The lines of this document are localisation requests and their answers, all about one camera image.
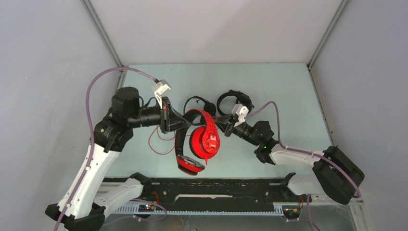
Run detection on small black foam headphones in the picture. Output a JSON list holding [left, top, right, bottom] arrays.
[[183, 96, 217, 116]]

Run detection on left aluminium corner post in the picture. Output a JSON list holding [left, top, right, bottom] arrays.
[[80, 0, 123, 67]]

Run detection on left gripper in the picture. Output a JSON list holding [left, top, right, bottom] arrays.
[[128, 97, 191, 134]]

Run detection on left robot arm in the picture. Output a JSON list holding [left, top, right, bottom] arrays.
[[45, 87, 191, 231]]

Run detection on black headset with microphone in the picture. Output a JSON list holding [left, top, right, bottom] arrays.
[[217, 90, 255, 117]]

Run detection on right aluminium corner post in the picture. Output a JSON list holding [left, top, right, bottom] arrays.
[[307, 0, 350, 69]]

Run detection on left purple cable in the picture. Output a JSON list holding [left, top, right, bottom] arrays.
[[52, 66, 158, 231]]

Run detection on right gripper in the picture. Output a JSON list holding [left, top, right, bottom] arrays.
[[210, 113, 260, 147]]

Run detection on purple cable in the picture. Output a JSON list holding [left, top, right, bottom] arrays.
[[245, 101, 362, 199], [52, 66, 158, 231]]

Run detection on aluminium corner post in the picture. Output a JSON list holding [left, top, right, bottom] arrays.
[[307, 0, 350, 69], [80, 0, 123, 67]]

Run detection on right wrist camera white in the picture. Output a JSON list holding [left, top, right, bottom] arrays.
[[231, 104, 249, 127]]

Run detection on black mounting rail base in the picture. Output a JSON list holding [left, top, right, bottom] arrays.
[[102, 177, 313, 214]]

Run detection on red headphones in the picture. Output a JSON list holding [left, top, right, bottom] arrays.
[[148, 108, 221, 176]]

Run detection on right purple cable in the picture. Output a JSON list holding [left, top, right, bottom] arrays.
[[245, 101, 362, 199]]

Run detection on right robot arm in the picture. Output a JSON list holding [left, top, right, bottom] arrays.
[[215, 115, 365, 205]]

